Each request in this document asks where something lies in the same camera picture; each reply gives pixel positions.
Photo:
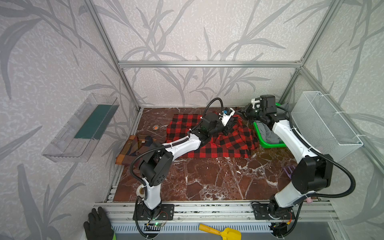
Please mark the aluminium frame crossbar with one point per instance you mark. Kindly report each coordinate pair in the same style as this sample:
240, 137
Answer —
209, 64

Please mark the purple pink toy fork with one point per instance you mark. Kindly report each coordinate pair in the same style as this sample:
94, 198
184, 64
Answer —
289, 170

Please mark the clear plastic wall tray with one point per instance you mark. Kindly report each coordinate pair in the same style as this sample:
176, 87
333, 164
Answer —
79, 137

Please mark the folded brown plaid shirt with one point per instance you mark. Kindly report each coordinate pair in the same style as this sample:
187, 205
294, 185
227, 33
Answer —
134, 146

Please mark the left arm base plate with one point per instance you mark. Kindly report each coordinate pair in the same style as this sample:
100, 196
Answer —
163, 212

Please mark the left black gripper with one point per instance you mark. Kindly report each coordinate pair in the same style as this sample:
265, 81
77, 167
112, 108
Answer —
227, 127

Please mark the white wire mesh basket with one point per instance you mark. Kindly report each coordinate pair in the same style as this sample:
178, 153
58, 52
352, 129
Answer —
324, 127

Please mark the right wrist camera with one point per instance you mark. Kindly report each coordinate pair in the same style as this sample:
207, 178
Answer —
256, 103

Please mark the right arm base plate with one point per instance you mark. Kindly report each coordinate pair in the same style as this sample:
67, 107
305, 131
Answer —
261, 211

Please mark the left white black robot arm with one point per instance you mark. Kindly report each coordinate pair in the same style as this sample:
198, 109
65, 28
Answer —
151, 168

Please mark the grey long sleeve shirt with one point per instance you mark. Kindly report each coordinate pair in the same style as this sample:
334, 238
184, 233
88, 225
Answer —
274, 123

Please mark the yellow toy shovel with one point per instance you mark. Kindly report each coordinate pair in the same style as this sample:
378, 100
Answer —
226, 234

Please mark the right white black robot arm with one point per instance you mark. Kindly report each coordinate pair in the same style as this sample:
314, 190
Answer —
313, 171

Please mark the red black plaid shirt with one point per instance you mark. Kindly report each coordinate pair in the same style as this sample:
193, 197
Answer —
238, 144

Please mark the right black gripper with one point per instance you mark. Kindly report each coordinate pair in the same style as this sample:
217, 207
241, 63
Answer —
249, 109

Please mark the aluminium front rail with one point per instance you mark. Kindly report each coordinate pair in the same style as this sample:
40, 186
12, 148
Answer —
219, 212

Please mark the green plastic basket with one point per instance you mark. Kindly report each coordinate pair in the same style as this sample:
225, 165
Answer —
267, 144

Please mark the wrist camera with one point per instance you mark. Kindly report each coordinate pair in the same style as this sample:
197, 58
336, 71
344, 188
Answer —
256, 103
226, 116

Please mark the white tape roll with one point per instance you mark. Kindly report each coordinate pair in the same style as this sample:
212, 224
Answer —
140, 191

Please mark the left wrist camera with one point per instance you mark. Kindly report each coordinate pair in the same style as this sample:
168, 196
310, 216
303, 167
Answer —
226, 116

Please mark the black glove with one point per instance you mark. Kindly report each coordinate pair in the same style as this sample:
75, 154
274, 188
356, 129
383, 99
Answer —
98, 226

